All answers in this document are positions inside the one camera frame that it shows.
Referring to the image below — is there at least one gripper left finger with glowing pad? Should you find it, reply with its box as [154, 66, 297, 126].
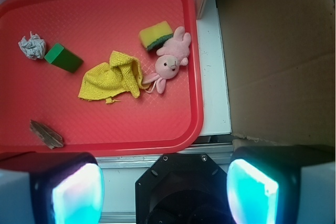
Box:
[1, 152, 104, 223]

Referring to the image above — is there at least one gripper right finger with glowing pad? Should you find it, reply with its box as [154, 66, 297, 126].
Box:
[227, 145, 335, 223]

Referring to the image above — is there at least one yellow knitted cloth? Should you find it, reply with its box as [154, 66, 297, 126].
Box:
[78, 51, 149, 104]

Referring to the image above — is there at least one green wooden block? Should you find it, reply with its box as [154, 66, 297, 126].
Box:
[44, 43, 83, 73]

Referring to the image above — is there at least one crumpled white paper ball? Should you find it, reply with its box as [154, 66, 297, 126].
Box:
[18, 31, 47, 60]

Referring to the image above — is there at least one brown cardboard box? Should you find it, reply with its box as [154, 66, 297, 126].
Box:
[216, 0, 335, 145]

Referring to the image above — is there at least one pink plush bunny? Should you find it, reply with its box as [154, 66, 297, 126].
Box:
[142, 26, 191, 94]

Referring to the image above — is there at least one red plastic tray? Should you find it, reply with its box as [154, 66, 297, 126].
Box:
[1, 0, 204, 156]

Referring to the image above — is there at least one yellow green sponge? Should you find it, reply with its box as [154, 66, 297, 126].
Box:
[139, 20, 173, 51]

